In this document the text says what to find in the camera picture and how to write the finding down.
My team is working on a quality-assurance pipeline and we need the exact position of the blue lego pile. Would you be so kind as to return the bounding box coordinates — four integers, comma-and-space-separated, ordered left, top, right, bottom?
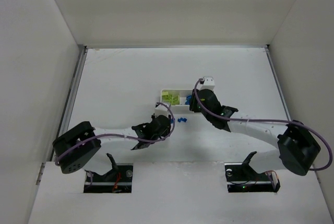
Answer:
177, 117, 187, 123

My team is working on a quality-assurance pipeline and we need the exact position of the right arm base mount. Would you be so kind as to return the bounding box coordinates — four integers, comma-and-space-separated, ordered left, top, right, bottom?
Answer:
224, 151, 281, 193

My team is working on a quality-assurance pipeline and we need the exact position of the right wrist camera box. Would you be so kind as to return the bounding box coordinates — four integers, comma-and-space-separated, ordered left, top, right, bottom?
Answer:
200, 76, 215, 91

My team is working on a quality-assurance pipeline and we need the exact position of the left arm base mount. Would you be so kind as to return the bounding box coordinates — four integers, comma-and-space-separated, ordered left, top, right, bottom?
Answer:
83, 154, 134, 194

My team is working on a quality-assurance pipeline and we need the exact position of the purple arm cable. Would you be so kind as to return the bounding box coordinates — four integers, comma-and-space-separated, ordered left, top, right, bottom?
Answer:
54, 102, 176, 167
193, 78, 334, 171

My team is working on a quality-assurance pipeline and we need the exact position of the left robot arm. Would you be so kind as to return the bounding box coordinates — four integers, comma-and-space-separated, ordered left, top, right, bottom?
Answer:
52, 114, 175, 175

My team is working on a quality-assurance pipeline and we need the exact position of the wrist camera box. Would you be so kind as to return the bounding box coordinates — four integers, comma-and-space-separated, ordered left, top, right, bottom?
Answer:
154, 102, 170, 117
200, 76, 215, 91

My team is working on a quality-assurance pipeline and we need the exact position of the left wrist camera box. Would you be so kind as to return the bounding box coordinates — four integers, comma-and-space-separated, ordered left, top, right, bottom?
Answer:
154, 102, 170, 117

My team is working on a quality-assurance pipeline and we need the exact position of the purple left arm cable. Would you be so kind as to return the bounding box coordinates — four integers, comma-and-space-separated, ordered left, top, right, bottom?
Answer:
54, 102, 176, 167

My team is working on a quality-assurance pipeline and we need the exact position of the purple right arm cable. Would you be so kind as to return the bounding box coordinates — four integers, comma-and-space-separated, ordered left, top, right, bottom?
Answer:
193, 78, 334, 171

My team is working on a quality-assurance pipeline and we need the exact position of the white divided sorting tray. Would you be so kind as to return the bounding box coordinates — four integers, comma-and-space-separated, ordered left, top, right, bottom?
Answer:
160, 89, 192, 106

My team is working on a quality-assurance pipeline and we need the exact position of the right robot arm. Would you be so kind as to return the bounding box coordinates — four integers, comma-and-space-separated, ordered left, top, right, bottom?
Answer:
189, 89, 320, 176

